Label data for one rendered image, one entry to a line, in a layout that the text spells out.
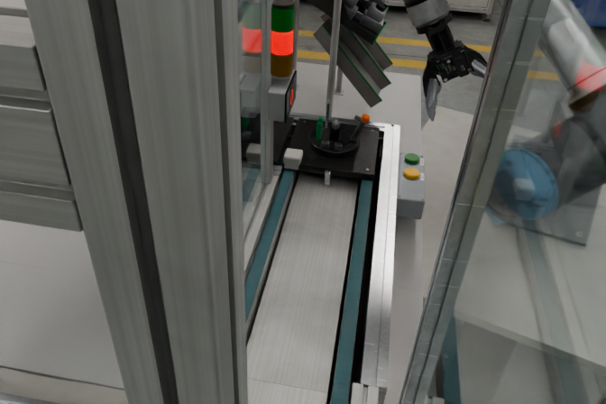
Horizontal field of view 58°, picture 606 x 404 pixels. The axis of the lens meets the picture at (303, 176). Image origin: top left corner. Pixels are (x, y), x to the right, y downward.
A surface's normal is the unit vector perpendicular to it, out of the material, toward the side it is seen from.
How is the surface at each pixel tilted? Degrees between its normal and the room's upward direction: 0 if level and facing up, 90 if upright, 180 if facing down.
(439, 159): 0
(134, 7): 90
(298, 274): 0
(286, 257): 0
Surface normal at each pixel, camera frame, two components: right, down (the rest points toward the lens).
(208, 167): 0.98, 0.14
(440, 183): 0.04, -0.80
